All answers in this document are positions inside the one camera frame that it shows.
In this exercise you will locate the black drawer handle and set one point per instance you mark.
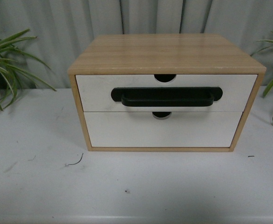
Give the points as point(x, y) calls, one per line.
point(167, 96)

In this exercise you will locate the white top drawer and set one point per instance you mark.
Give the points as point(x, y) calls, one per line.
point(95, 91)

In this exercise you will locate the green plant left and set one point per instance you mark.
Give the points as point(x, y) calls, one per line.
point(10, 70)

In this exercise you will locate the white bottom drawer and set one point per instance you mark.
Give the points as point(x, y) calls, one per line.
point(180, 129)

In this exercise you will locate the wooden two-drawer cabinet frame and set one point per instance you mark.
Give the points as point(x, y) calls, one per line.
point(164, 56)

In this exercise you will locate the white drawer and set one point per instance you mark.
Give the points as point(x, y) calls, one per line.
point(180, 129)
point(95, 91)

